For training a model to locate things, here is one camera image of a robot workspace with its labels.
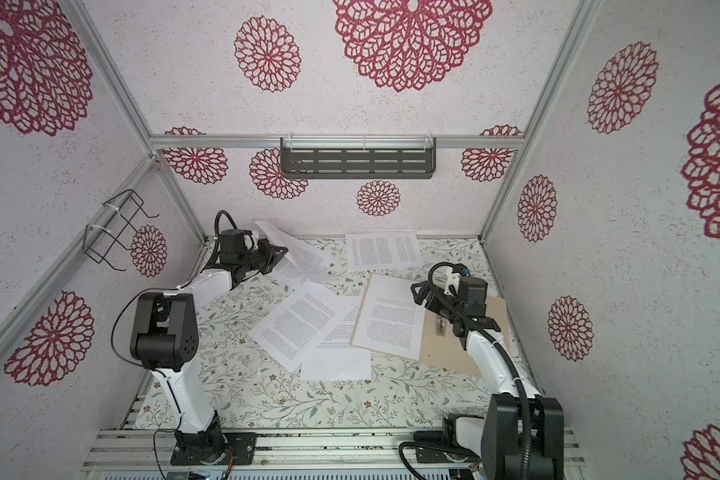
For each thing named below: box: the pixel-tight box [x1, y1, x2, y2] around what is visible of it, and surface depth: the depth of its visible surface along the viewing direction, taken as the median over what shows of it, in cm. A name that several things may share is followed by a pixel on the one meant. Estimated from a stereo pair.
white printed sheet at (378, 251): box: [345, 232, 424, 271], surface depth 119 cm
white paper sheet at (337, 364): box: [301, 348, 372, 381], surface depth 90 cm
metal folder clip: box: [435, 316, 447, 336], surface depth 98 cm
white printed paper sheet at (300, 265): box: [254, 221, 336, 288], surface depth 112 cm
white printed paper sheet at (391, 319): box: [352, 273, 426, 361], surface depth 99 cm
